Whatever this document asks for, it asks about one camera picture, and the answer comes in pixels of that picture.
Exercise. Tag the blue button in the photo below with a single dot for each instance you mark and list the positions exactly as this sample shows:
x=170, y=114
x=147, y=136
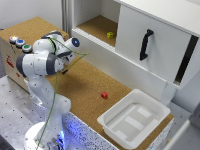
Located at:
x=20, y=42

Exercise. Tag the pink block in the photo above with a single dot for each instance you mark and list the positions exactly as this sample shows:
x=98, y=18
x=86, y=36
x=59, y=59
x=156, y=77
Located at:
x=104, y=95

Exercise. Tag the white sliding door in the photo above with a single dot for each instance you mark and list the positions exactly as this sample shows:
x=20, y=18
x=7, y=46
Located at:
x=150, y=41

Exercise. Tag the white plastic box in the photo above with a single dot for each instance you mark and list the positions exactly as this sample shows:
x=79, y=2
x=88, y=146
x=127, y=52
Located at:
x=133, y=118

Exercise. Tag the yellow block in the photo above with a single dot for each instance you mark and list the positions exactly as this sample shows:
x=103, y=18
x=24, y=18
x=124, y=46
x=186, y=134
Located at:
x=110, y=35

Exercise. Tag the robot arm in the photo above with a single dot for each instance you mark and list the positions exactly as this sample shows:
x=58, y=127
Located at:
x=40, y=63

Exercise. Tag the green button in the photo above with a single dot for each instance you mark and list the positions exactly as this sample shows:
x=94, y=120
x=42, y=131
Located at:
x=26, y=48

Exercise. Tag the red button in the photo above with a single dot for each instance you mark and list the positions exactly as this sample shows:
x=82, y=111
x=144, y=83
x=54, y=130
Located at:
x=13, y=39

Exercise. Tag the white cabinet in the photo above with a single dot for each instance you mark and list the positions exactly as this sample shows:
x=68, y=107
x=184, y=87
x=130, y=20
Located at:
x=110, y=56

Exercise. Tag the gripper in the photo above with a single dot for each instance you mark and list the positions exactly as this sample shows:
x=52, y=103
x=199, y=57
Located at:
x=68, y=58

